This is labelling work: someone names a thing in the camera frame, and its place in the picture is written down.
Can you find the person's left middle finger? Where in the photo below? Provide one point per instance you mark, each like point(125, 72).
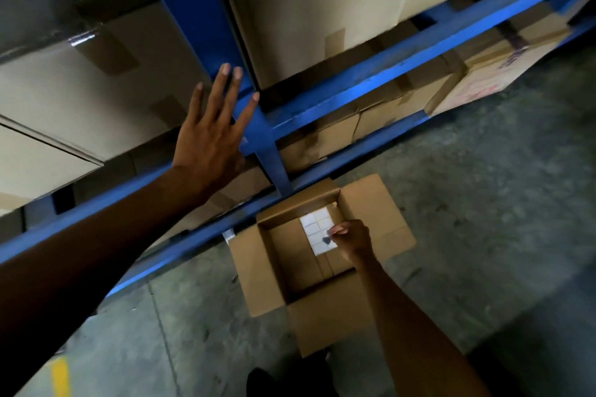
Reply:
point(234, 90)

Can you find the person's left hand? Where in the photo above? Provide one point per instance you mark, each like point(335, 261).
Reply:
point(205, 150)

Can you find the person's left forearm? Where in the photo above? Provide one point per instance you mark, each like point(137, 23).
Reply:
point(79, 266)

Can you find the group of small white boxes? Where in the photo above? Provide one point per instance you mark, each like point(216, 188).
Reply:
point(316, 229)

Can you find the person's right forearm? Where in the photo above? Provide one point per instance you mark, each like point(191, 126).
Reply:
point(409, 331)

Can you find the small white paper scrap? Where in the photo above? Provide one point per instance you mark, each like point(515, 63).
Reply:
point(229, 236)

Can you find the person's right hand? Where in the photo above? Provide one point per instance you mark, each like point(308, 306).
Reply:
point(356, 241)

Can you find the brown taped cardboard box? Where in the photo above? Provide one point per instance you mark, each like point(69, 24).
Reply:
point(395, 108)

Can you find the person's left little finger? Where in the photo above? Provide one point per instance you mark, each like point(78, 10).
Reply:
point(198, 101)

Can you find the large plastic-wrapped cardboard box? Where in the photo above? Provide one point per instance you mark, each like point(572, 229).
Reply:
point(107, 99)

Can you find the person's right fingers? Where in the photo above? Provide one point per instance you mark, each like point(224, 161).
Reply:
point(341, 230)

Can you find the blue metal shelf rack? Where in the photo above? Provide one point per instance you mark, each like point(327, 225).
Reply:
point(200, 6)

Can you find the open brown cardboard carton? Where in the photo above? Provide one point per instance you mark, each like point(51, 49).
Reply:
point(298, 289)

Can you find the small brown cardboard box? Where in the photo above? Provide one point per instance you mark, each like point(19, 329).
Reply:
point(326, 143)

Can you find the person's dark trouser leg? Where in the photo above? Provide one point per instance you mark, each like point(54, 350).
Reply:
point(291, 378)

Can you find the large taped cardboard box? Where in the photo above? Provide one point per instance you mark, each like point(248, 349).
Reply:
point(316, 6)

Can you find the cardboard box with handwriting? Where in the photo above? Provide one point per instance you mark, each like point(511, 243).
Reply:
point(493, 66)

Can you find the plain beige cardboard box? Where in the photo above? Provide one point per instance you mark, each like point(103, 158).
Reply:
point(32, 164)

